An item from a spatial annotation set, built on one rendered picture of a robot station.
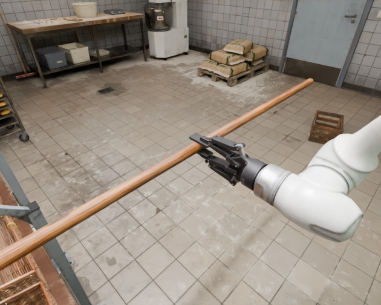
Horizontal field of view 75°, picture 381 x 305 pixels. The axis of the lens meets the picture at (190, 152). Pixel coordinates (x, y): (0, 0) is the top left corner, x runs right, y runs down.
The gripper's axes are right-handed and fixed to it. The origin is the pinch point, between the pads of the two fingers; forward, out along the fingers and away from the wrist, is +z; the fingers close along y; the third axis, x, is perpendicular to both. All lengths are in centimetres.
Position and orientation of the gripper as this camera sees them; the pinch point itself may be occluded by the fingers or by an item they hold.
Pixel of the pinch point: (201, 145)
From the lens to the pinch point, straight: 72.2
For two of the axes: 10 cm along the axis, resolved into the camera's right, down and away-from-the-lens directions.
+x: 7.0, -4.2, 5.7
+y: 0.0, 8.1, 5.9
